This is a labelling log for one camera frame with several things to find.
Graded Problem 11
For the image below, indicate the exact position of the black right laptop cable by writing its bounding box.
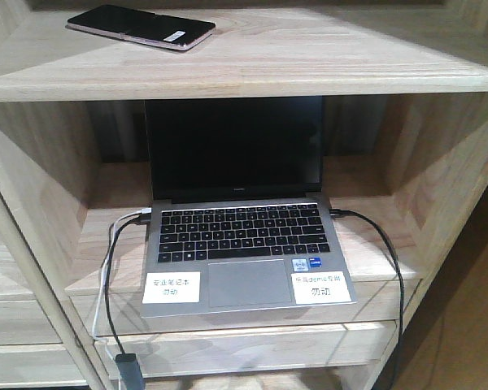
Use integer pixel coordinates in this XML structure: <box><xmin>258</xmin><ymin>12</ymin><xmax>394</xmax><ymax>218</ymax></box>
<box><xmin>329</xmin><ymin>208</ymin><xmax>406</xmax><ymax>390</ymax></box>

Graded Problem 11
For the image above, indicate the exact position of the grey laptop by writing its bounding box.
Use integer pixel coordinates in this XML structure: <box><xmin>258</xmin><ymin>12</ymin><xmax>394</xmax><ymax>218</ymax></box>
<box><xmin>142</xmin><ymin>96</ymin><xmax>355</xmax><ymax>318</ymax></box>

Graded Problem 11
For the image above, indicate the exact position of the black foldable smartphone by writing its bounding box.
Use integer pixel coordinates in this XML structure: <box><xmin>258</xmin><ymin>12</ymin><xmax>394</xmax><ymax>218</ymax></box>
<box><xmin>67</xmin><ymin>4</ymin><xmax>216</xmax><ymax>51</ymax></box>

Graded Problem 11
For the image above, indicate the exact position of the white left paper label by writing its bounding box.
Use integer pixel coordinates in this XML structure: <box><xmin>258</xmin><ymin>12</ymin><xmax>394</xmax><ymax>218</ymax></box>
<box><xmin>142</xmin><ymin>271</ymin><xmax>201</xmax><ymax>304</ymax></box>

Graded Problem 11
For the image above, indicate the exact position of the black left laptop cable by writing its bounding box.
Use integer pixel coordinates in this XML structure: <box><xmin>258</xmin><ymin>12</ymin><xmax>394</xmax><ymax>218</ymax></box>
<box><xmin>103</xmin><ymin>214</ymin><xmax>151</xmax><ymax>357</ymax></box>

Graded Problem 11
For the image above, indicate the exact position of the white laptop cable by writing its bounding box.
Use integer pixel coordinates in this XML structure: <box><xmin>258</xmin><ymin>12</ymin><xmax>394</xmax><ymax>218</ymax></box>
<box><xmin>91</xmin><ymin>206</ymin><xmax>152</xmax><ymax>339</ymax></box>

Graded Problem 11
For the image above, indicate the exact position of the black laptop cable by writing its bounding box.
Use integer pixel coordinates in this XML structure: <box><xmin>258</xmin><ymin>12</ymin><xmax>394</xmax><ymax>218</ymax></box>
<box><xmin>103</xmin><ymin>214</ymin><xmax>151</xmax><ymax>357</ymax></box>
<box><xmin>329</xmin><ymin>208</ymin><xmax>406</xmax><ymax>390</ymax></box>

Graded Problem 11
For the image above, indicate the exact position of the light wooden desk shelf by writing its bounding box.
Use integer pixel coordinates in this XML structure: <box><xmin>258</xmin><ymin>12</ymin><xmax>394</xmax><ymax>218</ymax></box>
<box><xmin>0</xmin><ymin>1</ymin><xmax>488</xmax><ymax>389</ymax></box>

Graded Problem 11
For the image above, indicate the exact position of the white paper label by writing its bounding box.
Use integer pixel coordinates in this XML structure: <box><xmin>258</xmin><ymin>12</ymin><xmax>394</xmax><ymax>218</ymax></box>
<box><xmin>291</xmin><ymin>271</ymin><xmax>353</xmax><ymax>305</ymax></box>
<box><xmin>142</xmin><ymin>271</ymin><xmax>201</xmax><ymax>304</ymax></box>

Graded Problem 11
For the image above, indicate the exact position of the white right paper label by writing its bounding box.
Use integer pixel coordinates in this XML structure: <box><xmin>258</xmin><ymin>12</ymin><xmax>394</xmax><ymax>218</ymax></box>
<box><xmin>291</xmin><ymin>271</ymin><xmax>353</xmax><ymax>305</ymax></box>

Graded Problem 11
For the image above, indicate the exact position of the grey adapter dongle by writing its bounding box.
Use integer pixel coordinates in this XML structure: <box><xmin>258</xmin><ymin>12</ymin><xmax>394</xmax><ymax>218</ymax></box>
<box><xmin>115</xmin><ymin>353</ymin><xmax>146</xmax><ymax>390</ymax></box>

